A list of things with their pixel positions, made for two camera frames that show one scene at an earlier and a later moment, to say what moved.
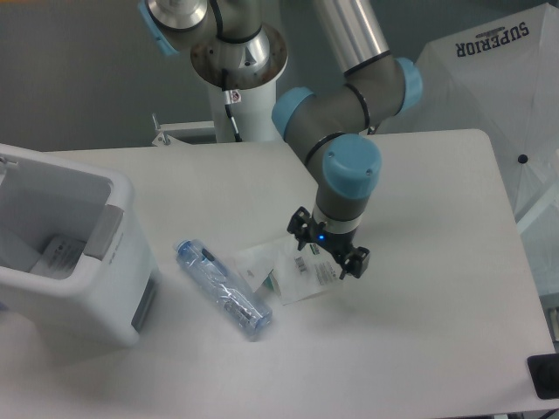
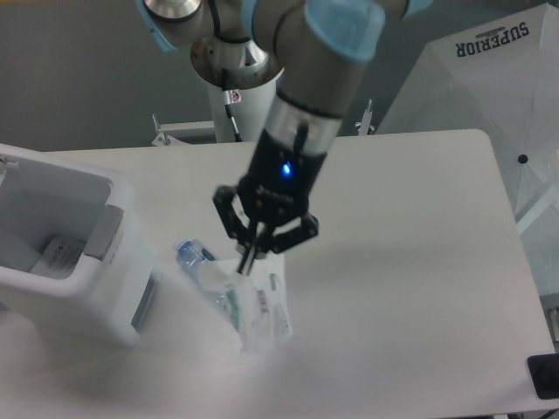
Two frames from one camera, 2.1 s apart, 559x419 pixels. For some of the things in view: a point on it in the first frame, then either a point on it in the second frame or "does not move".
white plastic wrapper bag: [293, 272] → [257, 302]
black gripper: [338, 243] → [276, 190]
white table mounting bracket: [165, 140] does not move
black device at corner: [544, 369] does not move
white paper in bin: [58, 257] does not move
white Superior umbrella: [499, 73] does not move
